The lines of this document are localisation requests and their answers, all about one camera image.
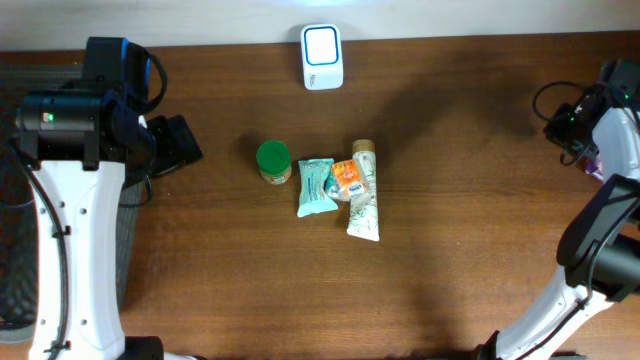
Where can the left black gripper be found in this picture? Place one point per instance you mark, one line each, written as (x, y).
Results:
(179, 142)

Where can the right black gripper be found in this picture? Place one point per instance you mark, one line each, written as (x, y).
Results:
(554, 129)

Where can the green bottle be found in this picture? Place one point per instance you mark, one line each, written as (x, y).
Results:
(274, 162)

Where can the teal wipes packet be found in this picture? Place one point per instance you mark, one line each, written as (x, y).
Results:
(313, 198)

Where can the orange snack packet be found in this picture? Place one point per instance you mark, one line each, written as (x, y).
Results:
(350, 178)

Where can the white tube with cork cap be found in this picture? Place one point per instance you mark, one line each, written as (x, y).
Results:
(363, 219)

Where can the red purple tissue pack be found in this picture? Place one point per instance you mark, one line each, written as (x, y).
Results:
(594, 168)

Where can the small teal gum pack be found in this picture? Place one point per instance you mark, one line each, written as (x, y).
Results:
(332, 189)

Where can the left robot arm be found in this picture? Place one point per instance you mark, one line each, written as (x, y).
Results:
(80, 146)

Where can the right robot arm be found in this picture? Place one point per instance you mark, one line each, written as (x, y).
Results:
(597, 265)

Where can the white barcode scanner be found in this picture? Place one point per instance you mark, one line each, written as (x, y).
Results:
(322, 59)

